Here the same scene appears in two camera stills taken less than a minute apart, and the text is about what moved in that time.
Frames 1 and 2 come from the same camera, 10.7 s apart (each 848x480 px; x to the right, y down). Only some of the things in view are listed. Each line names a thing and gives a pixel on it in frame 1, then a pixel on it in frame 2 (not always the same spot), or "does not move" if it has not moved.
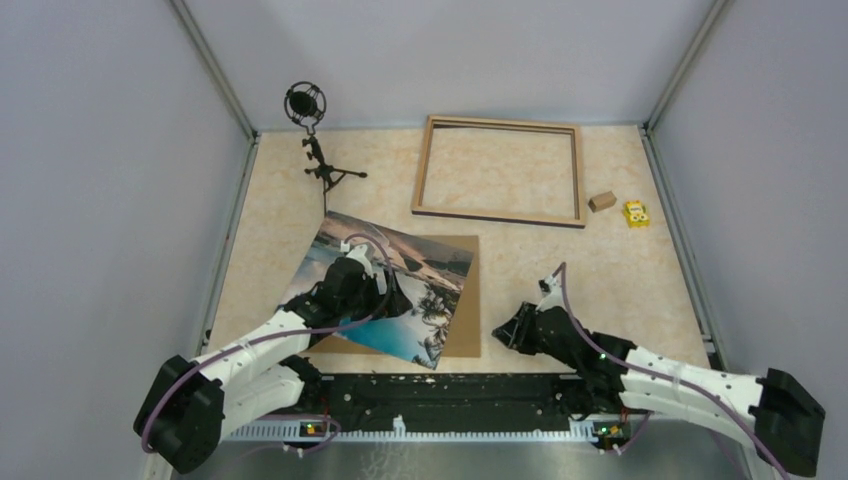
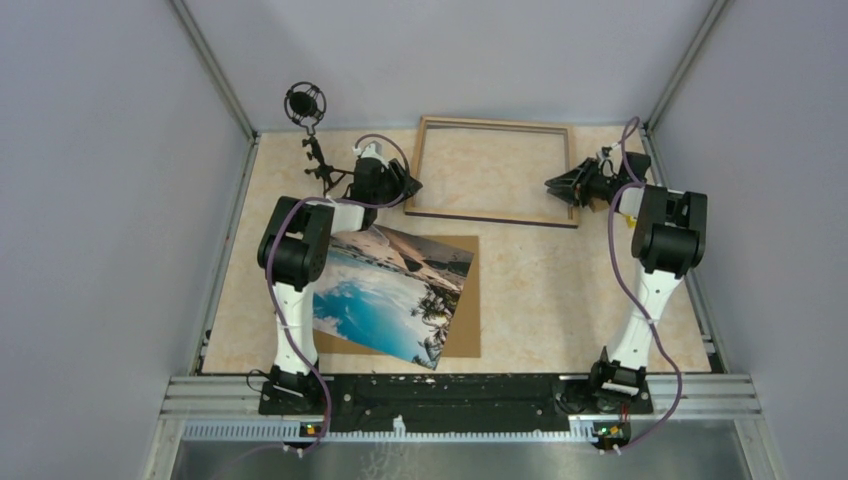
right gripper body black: [528, 339] → [598, 186]
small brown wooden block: [602, 202] does not move
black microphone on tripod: [306, 103] does not move
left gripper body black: [365, 303] → [389, 188]
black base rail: [462, 398] does not move
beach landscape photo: [431, 272] does not move
